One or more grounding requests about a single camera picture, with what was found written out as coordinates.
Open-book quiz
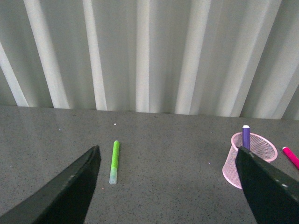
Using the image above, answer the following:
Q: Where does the green marker pen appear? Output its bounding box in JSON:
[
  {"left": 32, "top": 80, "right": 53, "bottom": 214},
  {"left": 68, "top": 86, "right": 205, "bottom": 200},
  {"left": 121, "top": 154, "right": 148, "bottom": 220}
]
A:
[{"left": 109, "top": 140, "right": 120, "bottom": 185}]

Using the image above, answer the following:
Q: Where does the pink marker pen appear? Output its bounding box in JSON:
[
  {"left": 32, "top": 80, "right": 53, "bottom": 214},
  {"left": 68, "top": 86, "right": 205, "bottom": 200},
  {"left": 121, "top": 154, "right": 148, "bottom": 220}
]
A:
[{"left": 282, "top": 147, "right": 299, "bottom": 169}]

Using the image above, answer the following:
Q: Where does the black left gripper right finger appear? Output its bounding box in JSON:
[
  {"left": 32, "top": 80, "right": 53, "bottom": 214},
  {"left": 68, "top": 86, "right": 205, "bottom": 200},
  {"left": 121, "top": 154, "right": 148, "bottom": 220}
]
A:
[{"left": 235, "top": 147, "right": 299, "bottom": 224}]

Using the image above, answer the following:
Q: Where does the pink mesh pen cup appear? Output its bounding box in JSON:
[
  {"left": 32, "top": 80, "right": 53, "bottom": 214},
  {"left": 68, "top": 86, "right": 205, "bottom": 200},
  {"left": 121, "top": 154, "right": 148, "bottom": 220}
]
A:
[{"left": 222, "top": 132, "right": 278, "bottom": 189}]

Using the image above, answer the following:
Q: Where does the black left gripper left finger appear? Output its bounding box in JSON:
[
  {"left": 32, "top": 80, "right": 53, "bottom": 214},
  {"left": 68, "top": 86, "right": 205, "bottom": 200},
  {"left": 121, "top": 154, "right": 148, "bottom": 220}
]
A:
[{"left": 0, "top": 146, "right": 101, "bottom": 224}]

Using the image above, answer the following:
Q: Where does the purple marker pen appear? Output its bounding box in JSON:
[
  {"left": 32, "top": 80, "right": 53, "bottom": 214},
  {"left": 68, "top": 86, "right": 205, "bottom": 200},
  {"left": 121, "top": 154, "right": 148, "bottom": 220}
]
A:
[{"left": 242, "top": 125, "right": 250, "bottom": 150}]

